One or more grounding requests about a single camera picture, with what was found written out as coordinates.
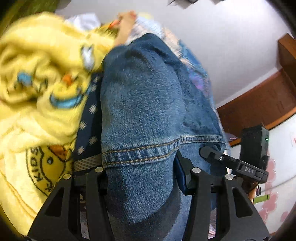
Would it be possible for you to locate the blue denim jacket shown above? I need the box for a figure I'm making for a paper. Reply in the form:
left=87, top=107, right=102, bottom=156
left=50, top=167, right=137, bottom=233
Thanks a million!
left=100, top=34, right=226, bottom=240

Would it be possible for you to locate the navy patterned cloth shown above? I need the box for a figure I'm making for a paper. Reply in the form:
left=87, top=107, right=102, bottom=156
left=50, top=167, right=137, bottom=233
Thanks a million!
left=72, top=74, right=102, bottom=172

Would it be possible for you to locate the person's right hand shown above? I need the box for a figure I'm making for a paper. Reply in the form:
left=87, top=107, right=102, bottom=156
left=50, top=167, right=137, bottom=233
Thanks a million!
left=248, top=184, right=261, bottom=202

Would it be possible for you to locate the brown wooden door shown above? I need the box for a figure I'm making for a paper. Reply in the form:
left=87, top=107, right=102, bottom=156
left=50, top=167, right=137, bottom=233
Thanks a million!
left=217, top=34, right=295, bottom=146

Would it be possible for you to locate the yellow cartoon fleece blanket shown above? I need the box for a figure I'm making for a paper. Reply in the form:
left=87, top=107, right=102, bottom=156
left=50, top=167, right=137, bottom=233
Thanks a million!
left=1, top=12, right=117, bottom=235

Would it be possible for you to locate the blue patchwork bedspread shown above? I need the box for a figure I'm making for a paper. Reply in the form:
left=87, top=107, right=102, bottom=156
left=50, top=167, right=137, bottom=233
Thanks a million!
left=64, top=12, right=215, bottom=110

